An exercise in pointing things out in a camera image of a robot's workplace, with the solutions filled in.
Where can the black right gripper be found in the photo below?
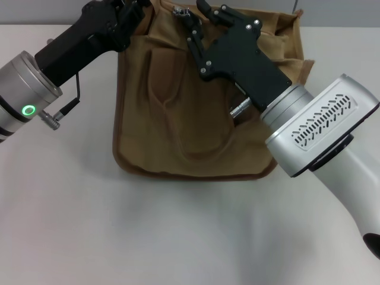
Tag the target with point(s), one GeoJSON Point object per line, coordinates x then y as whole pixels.
{"type": "Point", "coordinates": [243, 59]}

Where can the silver metal zipper pull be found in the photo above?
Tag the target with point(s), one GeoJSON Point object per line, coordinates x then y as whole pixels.
{"type": "Point", "coordinates": [181, 12]}

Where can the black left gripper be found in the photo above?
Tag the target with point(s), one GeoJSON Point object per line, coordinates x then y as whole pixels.
{"type": "Point", "coordinates": [74, 47]}

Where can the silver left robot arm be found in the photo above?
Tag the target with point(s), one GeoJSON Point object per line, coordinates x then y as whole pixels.
{"type": "Point", "coordinates": [17, 89]}

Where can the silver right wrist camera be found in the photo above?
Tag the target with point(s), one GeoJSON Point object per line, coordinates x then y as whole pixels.
{"type": "Point", "coordinates": [320, 127]}

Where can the khaki canvas food bag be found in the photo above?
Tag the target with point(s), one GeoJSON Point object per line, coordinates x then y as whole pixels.
{"type": "Point", "coordinates": [178, 124]}

